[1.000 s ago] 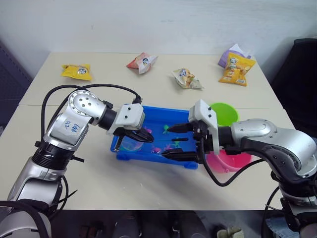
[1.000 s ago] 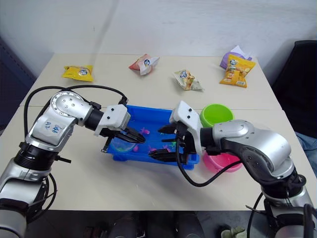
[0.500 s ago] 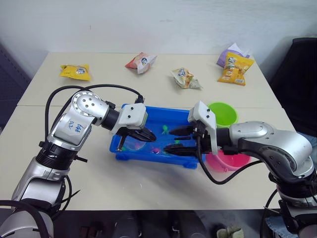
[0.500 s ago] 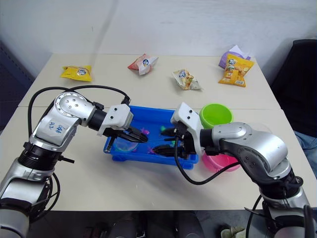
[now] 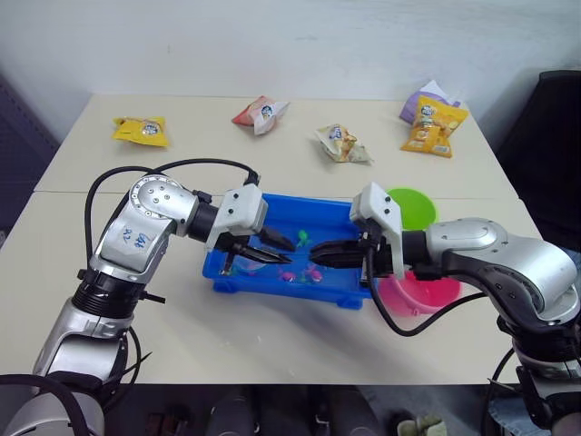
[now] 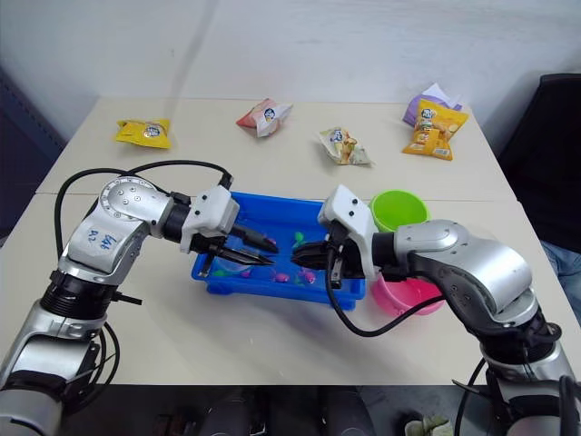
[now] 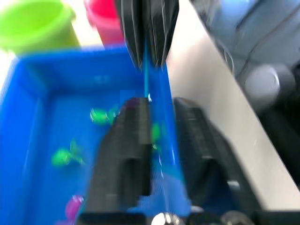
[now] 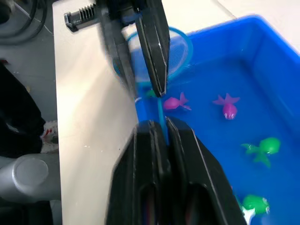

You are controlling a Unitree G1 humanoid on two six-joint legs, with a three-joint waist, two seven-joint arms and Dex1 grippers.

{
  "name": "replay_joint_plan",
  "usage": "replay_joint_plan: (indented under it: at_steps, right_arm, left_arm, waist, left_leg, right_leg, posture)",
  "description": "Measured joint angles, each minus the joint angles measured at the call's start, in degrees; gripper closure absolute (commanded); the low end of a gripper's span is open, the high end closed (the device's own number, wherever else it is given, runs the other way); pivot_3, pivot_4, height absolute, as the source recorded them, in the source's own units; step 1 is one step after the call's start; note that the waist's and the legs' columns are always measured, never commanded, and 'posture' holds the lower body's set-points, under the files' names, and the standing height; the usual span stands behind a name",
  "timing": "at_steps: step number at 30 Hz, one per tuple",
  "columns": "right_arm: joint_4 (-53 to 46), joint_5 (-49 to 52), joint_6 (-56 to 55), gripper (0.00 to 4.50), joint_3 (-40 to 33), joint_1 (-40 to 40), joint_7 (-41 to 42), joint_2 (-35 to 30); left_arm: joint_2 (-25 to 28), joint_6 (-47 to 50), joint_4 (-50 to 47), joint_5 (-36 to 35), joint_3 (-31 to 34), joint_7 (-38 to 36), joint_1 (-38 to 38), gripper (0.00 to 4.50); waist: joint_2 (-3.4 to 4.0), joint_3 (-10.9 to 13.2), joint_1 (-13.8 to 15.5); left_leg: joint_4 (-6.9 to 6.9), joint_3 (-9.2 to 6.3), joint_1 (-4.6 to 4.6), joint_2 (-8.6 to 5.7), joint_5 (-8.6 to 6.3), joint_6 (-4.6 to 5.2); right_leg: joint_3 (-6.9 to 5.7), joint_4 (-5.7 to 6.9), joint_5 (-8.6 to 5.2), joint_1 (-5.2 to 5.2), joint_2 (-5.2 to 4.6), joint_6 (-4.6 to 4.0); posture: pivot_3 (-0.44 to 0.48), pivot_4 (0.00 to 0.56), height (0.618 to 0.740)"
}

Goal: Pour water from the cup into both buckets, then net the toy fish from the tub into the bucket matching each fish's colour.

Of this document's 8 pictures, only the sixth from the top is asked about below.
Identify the orange chips bag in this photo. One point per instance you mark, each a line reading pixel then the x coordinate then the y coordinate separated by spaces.
pixel 431 131

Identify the purple snack bag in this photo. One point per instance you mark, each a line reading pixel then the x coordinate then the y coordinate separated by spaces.
pixel 415 106

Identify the yellow snack bag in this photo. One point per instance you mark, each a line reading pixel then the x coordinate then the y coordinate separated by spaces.
pixel 140 133

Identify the pink and blue toy fish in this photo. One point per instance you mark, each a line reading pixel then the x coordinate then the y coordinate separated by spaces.
pixel 307 275

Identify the red and white snack bag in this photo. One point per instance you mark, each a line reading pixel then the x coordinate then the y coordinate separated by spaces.
pixel 263 115

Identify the dark blue partition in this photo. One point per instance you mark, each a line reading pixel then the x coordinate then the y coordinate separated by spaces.
pixel 22 150

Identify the green and white cloth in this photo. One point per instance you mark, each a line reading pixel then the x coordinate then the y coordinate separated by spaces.
pixel 426 427

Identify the person's blue jeans leg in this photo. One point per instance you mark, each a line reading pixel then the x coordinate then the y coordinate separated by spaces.
pixel 565 261

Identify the pale green snack bag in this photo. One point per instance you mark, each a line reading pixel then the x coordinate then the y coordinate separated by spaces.
pixel 345 145

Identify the pink plastic bucket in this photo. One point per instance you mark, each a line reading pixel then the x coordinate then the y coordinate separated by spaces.
pixel 408 295

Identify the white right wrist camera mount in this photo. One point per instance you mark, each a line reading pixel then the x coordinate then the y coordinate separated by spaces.
pixel 351 218

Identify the green plastic bucket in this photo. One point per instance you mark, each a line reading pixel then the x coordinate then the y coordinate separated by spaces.
pixel 399 211

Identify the black chair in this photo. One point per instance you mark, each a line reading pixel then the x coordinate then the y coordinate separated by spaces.
pixel 544 150

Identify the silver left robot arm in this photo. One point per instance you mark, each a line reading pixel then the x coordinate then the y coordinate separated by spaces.
pixel 113 236

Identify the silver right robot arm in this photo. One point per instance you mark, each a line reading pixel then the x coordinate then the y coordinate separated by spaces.
pixel 472 268

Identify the blue plastic tub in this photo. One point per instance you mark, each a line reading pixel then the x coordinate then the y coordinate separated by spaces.
pixel 281 213

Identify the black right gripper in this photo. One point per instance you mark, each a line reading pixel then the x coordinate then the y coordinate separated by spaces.
pixel 343 264

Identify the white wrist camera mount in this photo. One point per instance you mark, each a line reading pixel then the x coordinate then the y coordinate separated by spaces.
pixel 213 209
pixel 351 218

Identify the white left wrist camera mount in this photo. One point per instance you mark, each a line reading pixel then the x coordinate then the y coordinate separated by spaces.
pixel 213 209

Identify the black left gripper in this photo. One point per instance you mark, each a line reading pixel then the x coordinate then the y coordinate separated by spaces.
pixel 202 244

